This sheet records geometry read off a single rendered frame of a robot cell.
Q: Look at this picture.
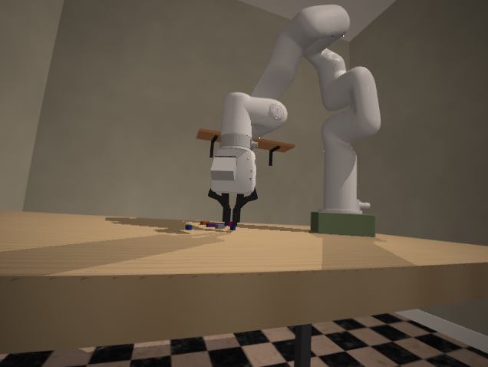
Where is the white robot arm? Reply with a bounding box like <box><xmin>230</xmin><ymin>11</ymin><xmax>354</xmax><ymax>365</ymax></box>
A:
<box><xmin>219</xmin><ymin>5</ymin><xmax>381</xmax><ymax>214</ymax></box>

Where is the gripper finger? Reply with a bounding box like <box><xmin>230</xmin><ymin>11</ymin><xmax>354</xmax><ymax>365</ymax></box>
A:
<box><xmin>232</xmin><ymin>188</ymin><xmax>258</xmax><ymax>226</ymax></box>
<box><xmin>208</xmin><ymin>188</ymin><xmax>231</xmax><ymax>226</ymax></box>

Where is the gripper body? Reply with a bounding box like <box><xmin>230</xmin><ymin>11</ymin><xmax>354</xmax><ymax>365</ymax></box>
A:
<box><xmin>210</xmin><ymin>146</ymin><xmax>256</xmax><ymax>196</ymax></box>

